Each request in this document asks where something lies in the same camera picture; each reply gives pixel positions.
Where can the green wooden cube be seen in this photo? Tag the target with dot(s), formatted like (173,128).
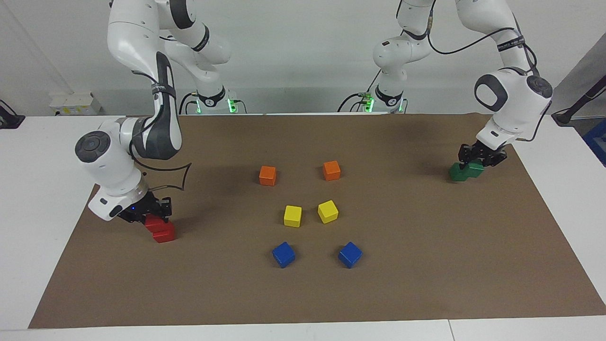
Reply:
(476,170)
(457,174)

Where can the blue wooden cube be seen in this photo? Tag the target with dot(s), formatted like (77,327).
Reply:
(283,255)
(350,255)

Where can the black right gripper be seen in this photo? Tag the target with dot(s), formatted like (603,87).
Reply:
(147,208)

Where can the orange wooden cube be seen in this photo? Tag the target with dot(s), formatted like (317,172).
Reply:
(267,175)
(331,170)

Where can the black stand with pole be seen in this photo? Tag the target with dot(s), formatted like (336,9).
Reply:
(563,116)

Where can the green lit base connector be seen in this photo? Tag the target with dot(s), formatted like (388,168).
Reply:
(232,105)
(367,102)

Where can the red wooden cube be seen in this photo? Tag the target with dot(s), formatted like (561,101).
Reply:
(154,225)
(165,235)

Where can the blue crate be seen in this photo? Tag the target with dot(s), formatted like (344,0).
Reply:
(597,139)

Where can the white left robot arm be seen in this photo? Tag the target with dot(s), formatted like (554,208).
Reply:
(513,104)

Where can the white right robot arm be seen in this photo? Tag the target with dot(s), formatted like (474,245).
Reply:
(142,38)

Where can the white power strip box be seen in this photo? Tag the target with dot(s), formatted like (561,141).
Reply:
(75,103)

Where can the black clamp base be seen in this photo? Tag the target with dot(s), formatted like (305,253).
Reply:
(9,121)

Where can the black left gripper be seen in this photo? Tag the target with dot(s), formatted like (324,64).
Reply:
(485,150)

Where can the brown table mat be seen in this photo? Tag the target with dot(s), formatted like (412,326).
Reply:
(426,284)

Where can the yellow wooden cube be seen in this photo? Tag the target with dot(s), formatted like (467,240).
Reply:
(292,216)
(327,211)

